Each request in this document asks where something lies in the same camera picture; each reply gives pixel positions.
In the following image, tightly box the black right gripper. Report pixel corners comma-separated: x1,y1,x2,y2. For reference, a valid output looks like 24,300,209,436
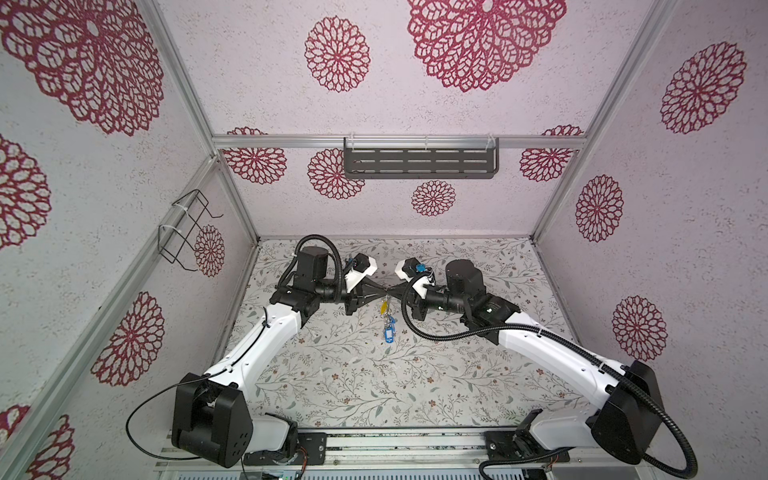
387,280,470,322

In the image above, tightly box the blue key tag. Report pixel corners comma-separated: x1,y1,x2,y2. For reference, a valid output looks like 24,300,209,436
384,317,396,344

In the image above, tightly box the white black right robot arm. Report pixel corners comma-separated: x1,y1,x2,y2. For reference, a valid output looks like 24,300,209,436
394,258,666,465

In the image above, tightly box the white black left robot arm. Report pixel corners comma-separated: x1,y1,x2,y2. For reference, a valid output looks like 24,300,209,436
171,246,386,468

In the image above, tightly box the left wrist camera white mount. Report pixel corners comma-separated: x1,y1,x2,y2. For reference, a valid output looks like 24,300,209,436
344,253,378,293

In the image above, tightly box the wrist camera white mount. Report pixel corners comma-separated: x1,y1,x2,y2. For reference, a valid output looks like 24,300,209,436
395,257,435,299
344,253,378,293

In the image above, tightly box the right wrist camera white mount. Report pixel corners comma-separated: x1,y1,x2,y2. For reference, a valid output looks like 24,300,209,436
395,257,435,299

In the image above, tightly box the black corrugated left cable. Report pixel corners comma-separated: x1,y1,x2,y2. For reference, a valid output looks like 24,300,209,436
292,233,346,292

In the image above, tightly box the black corrugated cable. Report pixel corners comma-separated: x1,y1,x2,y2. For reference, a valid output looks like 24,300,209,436
292,233,346,292
400,274,700,480

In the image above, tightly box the thin black left cable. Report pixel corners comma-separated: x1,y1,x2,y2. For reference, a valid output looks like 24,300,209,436
124,311,268,462

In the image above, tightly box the dark grey wall shelf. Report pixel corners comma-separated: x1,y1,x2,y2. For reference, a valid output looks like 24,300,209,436
342,138,500,180

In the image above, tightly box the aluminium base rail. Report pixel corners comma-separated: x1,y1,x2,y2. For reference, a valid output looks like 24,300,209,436
150,427,584,479

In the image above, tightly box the black corrugated right cable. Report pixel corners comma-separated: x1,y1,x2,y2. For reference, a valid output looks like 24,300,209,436
400,274,700,480

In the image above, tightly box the black wire wall rack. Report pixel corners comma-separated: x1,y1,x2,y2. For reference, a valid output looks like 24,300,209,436
156,189,223,273

